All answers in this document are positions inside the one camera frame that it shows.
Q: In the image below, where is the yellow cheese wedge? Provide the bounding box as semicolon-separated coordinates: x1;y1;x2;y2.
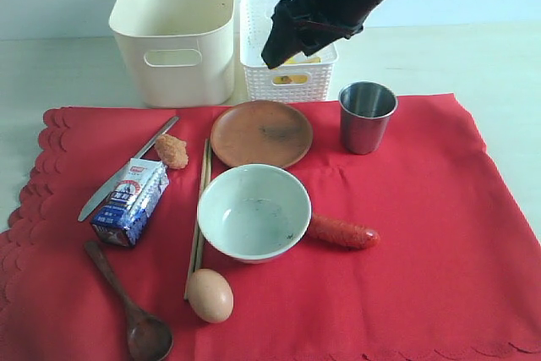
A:
285;56;321;85

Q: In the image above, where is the red sausage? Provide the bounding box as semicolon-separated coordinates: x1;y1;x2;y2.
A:
307;214;380;249

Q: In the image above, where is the yellow lemon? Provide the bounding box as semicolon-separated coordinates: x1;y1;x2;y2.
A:
272;75;292;85

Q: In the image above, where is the white perforated plastic basket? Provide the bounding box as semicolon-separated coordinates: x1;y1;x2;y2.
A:
239;0;338;103

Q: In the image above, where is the stainless steel cup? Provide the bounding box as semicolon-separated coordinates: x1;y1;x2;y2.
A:
338;81;398;155

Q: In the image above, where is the brown round plate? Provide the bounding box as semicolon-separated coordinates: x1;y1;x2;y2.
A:
210;101;314;168

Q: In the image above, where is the cream plastic storage bin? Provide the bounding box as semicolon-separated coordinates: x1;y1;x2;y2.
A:
109;0;235;107

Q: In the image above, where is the metal butter knife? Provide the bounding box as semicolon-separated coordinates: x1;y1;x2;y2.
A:
77;115;181;223

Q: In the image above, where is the fried chicken nugget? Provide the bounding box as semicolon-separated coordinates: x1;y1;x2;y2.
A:
155;134;189;169

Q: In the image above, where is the pale green bowl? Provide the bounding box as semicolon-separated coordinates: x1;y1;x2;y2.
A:
197;164;312;264

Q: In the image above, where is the red scalloped tablecloth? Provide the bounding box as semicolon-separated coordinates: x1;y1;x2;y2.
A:
1;94;540;360

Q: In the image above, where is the right wooden chopstick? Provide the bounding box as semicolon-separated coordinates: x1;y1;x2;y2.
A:
192;140;212;273

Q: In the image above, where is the wooden chopstick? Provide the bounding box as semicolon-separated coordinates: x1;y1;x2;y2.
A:
183;139;211;299
192;140;212;273

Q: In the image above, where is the left wooden chopstick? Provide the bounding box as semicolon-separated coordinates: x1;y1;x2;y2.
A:
183;139;211;299

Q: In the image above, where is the blue white milk carton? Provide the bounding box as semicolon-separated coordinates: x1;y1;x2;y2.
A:
90;158;169;247

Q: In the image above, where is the brown egg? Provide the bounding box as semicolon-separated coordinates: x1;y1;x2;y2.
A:
186;269;234;324

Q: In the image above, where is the dark wooden spoon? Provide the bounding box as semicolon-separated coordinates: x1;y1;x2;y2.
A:
84;241;173;360

